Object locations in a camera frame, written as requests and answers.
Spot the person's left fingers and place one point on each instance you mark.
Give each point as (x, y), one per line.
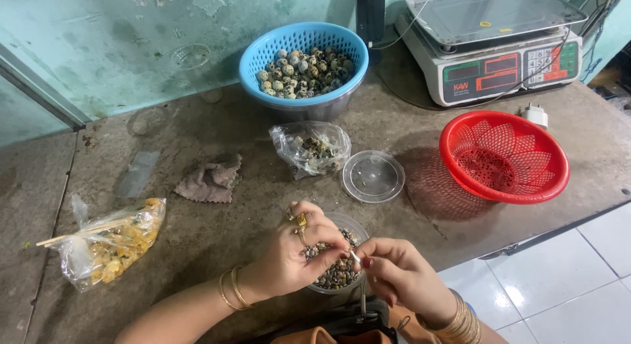
(320, 224)

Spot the small silver pin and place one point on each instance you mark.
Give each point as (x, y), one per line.
(355, 257)

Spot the thin gold bangle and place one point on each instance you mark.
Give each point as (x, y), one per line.
(224, 294)
(237, 289)

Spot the clear plastic cup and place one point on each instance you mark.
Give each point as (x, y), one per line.
(194, 68)

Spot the blue plastic basket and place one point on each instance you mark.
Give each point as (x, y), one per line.
(261, 73)

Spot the person's left hand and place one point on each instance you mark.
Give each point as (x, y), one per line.
(281, 265)

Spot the white charger plug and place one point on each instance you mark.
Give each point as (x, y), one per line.
(536, 115)

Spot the round clear plastic container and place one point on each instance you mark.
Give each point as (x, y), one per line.
(352, 225)

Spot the wooden skewers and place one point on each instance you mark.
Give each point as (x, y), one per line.
(79, 232)

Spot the stack of gold bangles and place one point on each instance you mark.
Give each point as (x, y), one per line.
(461, 324)

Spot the round clear plastic lid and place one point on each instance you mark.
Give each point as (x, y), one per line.
(373, 176)

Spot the grey crumpled cloth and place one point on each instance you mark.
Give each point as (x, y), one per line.
(209, 181)

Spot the person's right hand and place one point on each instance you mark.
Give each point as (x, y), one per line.
(411, 280)

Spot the grey digital weighing scale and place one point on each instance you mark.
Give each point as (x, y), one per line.
(488, 53)

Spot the heap of small dark snails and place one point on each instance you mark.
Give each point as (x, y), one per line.
(340, 275)

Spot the clear plastic strip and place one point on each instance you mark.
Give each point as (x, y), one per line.
(138, 174)

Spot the black upright device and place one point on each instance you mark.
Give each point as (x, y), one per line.
(370, 14)

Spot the heap of speckled quail eggs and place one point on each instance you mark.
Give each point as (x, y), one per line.
(305, 73)

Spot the black bag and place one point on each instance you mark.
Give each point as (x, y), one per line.
(345, 322)

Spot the grey metal rail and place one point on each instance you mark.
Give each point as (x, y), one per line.
(44, 90)

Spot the clear bag of quail eggs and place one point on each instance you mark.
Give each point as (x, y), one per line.
(310, 149)

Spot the clear bag of yellow food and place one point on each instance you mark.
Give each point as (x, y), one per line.
(116, 245)

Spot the steel bowl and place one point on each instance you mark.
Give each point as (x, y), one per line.
(320, 110)

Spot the red plastic basket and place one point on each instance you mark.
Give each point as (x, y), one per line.
(503, 156)

